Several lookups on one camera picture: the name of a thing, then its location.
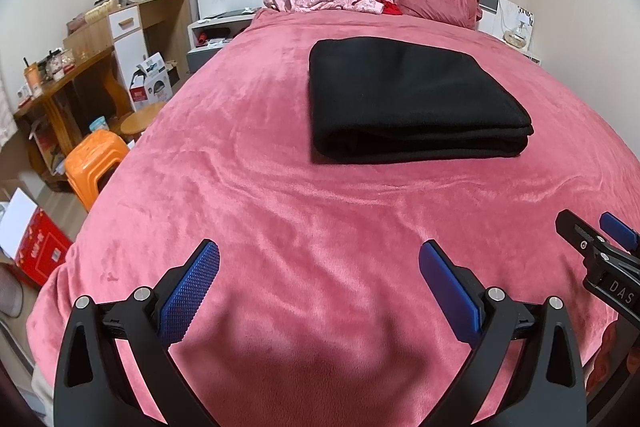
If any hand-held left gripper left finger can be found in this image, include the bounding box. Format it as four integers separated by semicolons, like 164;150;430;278
53;238;221;427

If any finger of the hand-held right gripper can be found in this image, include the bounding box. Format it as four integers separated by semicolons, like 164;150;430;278
600;213;640;253
555;209;608;258

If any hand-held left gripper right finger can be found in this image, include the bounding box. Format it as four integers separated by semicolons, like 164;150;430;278
418;240;587;427

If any black blanket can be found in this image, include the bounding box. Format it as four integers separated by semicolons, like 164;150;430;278
307;37;535;165

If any person's right hand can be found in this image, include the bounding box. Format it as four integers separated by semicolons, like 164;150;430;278
586;314;640;395

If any pink bed blanket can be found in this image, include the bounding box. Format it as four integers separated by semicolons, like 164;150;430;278
25;7;640;427

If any red and white cardboard box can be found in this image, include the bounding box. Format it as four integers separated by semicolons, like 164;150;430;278
0;187;75;288

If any orange plastic stool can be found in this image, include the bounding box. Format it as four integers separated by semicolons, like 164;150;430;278
64;129;132;212

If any round wooden stool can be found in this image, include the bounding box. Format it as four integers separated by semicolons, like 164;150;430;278
120;101;168;142

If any white printed carton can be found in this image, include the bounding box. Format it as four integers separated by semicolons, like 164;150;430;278
129;52;175;112

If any wooden desk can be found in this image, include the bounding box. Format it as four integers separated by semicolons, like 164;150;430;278
12;47;133;192

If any pale patterned curtain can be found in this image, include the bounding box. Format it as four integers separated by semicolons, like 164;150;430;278
0;72;16;152

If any white and wood cabinet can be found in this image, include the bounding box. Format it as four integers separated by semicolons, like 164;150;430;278
106;0;191;78

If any brown cardboard box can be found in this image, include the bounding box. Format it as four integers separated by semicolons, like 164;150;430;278
62;14;117;62

